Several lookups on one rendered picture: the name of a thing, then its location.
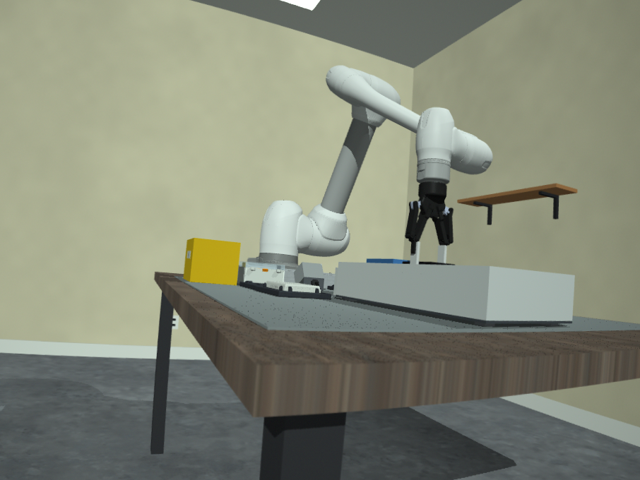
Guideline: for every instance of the blue bin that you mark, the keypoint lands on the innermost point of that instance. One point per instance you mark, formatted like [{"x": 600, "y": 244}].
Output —
[{"x": 378, "y": 260}]

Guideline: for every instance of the yellow open-top bin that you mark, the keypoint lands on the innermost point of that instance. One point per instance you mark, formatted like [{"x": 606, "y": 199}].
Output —
[{"x": 211, "y": 261}]

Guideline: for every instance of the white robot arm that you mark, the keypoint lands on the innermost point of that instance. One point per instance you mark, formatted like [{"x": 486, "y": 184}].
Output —
[{"x": 285, "y": 231}]

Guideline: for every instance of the grey bench mat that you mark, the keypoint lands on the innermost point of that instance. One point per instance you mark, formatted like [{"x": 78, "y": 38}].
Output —
[{"x": 339, "y": 315}]

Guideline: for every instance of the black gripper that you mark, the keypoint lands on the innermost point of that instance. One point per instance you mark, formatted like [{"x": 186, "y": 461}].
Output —
[{"x": 432, "y": 196}]

